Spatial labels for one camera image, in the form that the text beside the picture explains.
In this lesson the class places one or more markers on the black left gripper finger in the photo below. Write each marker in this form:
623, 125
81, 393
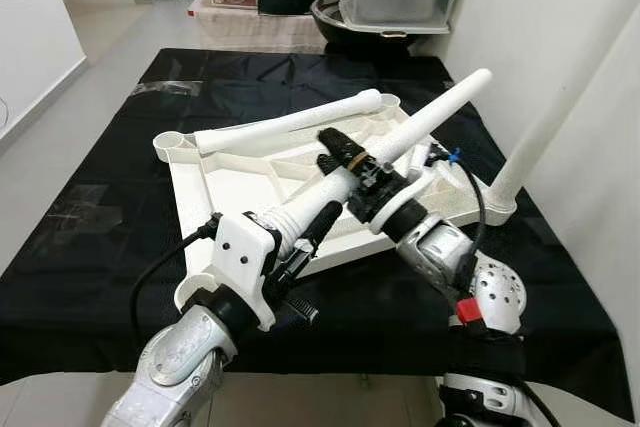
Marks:
322, 229

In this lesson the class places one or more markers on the black tablecloth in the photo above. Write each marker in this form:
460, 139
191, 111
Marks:
80, 277

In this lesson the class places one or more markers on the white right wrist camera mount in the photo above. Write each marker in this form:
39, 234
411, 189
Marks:
425, 157

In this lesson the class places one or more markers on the beige woven mat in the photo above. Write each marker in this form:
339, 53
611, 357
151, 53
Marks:
250, 32

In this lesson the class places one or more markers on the white plastic children table top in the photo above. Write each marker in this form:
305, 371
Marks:
240, 187

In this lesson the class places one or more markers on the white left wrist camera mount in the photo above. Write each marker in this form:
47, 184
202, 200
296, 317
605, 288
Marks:
235, 257

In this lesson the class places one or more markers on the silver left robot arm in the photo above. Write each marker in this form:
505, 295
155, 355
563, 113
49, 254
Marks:
175, 367

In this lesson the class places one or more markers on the clear tape strip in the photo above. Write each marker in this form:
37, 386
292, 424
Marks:
162, 87

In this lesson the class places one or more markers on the clear tape patch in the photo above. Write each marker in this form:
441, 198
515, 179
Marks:
85, 215

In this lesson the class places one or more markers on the black wok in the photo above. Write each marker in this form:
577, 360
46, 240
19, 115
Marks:
330, 22

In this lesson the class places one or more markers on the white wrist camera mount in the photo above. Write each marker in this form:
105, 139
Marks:
235, 257
425, 157

